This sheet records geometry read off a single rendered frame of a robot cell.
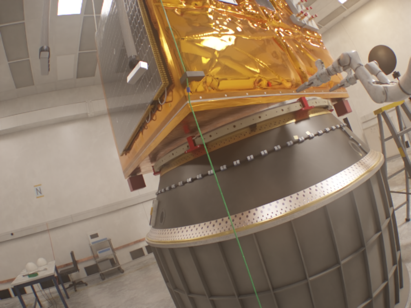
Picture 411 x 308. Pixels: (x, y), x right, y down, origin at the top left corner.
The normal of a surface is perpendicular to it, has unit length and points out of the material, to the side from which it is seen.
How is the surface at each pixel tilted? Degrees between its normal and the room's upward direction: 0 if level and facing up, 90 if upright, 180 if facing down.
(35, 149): 90
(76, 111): 90
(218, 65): 99
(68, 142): 90
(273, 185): 62
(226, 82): 126
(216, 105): 90
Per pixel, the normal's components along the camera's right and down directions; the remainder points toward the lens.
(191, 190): -0.65, -0.36
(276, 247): -0.24, -0.04
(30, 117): 0.50, -0.28
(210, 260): -0.50, 0.06
